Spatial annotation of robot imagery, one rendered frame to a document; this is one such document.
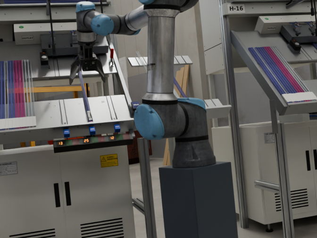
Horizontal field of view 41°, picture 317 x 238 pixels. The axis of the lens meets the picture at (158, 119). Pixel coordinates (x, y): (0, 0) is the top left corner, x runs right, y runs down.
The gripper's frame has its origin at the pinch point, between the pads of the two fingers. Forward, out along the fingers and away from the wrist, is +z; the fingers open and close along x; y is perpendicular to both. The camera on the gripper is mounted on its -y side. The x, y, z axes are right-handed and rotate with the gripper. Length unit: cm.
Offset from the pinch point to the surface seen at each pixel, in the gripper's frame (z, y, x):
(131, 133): 21.4, 10.6, 17.9
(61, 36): -5, -52, -6
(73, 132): 19.3, 8.1, -7.6
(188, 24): 104, -435, 214
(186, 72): 171, -403, 204
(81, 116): 15.3, 1.4, -3.3
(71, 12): -14, -64, 1
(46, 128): 15.5, 9.1, -19.1
